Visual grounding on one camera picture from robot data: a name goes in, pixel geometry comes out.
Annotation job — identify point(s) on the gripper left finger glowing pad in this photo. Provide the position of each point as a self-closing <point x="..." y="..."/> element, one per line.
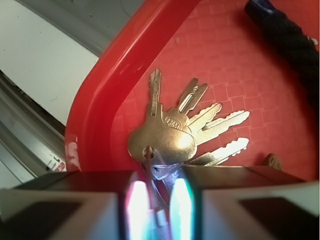
<point x="98" y="205"/>

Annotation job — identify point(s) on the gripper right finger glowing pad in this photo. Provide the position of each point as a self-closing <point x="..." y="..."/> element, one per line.
<point x="243" y="203"/>

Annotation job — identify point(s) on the silver key bunch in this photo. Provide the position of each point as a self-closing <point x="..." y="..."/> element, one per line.
<point x="167" y="140"/>

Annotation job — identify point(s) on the brown wood chip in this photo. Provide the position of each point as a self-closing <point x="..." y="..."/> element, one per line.
<point x="271" y="160"/>

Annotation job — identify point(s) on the red plastic tray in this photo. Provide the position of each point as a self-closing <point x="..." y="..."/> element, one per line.
<point x="210" y="47"/>

